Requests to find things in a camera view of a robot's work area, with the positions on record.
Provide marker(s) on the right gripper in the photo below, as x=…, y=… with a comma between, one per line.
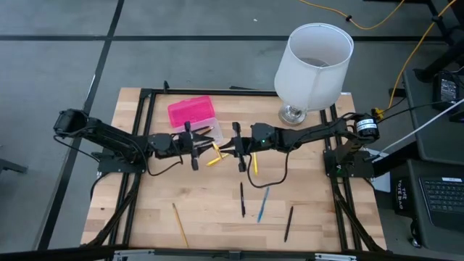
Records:
x=261, y=137

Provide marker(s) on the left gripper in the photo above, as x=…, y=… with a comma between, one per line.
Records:
x=179, y=145

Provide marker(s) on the yellow highlighter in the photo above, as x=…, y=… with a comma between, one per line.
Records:
x=214, y=162

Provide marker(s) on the yellow pen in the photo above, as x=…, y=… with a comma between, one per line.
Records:
x=255, y=165

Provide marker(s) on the pink-lidded clear supply box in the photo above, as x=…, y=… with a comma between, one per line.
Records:
x=190, y=110

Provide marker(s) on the blue pen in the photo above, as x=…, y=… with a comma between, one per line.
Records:
x=263, y=204

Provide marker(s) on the yellow wooden pencil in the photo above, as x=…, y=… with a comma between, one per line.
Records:
x=180, y=224

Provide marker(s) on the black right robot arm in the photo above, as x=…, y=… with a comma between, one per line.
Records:
x=315, y=132

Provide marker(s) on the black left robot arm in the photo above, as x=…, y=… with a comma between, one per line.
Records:
x=108, y=134

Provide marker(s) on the white-shaded silver table lamp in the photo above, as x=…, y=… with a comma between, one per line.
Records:
x=308, y=83

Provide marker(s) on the black tote bag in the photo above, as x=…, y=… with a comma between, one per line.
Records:
x=403, y=197

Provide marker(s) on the black front crossbar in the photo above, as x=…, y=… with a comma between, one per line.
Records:
x=54, y=254

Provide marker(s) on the dark chair base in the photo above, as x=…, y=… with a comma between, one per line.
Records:
x=11, y=166

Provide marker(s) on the dark grey side table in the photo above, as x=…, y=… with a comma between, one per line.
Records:
x=424, y=145

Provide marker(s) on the black caster wheel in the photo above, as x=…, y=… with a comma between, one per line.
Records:
x=416, y=241

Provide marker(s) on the grey laptop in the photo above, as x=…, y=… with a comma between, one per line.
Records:
x=444, y=195

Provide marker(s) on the black power adapter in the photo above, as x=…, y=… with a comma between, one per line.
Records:
x=447, y=90

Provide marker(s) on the black stand legs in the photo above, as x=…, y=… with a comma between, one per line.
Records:
x=449, y=34

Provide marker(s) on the black aluminium table frame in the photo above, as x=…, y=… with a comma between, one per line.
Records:
x=217, y=92

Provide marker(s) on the silver bracket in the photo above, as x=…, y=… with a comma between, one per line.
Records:
x=130, y=255
x=333, y=257

